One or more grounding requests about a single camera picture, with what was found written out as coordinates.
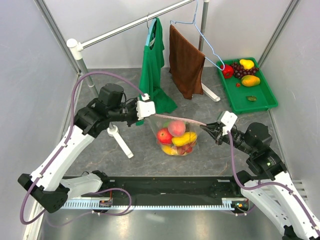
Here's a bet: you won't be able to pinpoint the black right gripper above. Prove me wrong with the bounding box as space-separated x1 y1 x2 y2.
200 120 256 155

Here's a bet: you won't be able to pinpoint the yellow toy corn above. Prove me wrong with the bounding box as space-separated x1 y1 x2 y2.
161 145 178 156
171 131 198 147

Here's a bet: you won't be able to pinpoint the clear pink-dotted zip bag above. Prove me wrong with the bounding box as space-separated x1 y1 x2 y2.
147 114 206 157

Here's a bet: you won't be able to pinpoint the red toy cherries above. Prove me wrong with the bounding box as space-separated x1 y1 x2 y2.
177 142 196 156

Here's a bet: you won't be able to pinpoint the green toy cucumber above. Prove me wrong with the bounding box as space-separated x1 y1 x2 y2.
162 120 171 128

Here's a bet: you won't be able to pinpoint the red toy apple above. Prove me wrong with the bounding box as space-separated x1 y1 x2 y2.
156 127 173 145

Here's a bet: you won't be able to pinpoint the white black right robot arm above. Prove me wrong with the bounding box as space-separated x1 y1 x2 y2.
201 122 320 240

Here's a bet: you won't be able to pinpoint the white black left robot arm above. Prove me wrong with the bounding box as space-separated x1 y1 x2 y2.
18 83 144 213

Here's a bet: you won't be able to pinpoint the green plastic tray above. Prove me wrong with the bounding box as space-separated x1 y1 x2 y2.
217 69 278 115

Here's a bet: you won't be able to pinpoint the green toy leaf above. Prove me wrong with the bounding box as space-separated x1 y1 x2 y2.
246 96 257 102

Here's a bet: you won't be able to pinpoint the green shirt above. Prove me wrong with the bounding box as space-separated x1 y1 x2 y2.
139 17 178 114

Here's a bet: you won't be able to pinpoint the red toy bell pepper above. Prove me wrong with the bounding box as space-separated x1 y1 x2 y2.
222 64 234 79

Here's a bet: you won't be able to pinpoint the yellow red toy mango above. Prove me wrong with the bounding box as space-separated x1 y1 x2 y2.
241 75 261 87

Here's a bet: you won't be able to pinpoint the dark red toy grapes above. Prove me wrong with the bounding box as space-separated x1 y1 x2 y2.
230 62 260 79

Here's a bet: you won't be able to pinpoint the brown towel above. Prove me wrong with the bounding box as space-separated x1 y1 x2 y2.
169 24 205 100

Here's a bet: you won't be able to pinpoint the yellow toy pear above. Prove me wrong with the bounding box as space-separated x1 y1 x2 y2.
239 59 255 70

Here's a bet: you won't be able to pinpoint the white metal clothes rack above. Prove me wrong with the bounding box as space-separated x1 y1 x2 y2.
66 0 220 159

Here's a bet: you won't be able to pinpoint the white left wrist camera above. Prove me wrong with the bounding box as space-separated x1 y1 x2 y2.
136 93 156 121

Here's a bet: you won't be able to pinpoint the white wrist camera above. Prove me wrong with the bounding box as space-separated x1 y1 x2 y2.
217 110 238 136
136 93 156 121

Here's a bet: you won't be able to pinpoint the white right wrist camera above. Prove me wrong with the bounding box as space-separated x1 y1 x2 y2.
217 110 238 136

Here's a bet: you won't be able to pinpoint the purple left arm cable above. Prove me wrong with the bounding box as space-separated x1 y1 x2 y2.
19 70 150 227

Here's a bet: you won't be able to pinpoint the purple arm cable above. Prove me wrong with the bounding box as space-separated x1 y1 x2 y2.
19 70 150 227
223 131 320 233

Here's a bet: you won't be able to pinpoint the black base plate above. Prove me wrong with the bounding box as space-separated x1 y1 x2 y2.
62 175 251 201

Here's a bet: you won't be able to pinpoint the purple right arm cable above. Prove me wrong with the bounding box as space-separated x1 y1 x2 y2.
223 131 320 233

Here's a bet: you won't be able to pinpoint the grey slotted cable duct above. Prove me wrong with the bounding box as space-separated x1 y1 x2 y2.
61 197 248 211

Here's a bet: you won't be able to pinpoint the light blue wire hanger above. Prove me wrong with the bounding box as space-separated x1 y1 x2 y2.
170 0 226 71

